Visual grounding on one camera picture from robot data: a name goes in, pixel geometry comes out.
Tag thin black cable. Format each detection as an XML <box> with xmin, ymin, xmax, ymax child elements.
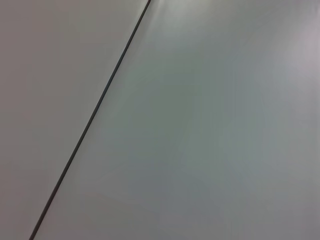
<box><xmin>28</xmin><ymin>0</ymin><xmax>152</xmax><ymax>240</ymax></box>

